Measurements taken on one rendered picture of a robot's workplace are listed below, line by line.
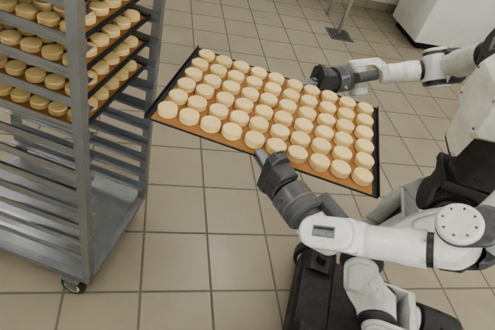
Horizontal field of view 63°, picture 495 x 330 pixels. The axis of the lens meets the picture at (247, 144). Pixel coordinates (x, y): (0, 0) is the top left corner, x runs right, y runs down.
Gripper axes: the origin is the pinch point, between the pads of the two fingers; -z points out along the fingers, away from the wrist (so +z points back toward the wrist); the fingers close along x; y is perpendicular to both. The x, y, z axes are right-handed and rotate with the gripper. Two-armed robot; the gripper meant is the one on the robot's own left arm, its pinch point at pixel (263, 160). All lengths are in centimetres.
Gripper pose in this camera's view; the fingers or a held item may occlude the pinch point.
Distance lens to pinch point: 98.5
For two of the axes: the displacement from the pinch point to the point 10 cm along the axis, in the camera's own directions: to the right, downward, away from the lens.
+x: 2.3, -7.3, -6.5
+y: -8.3, 1.9, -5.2
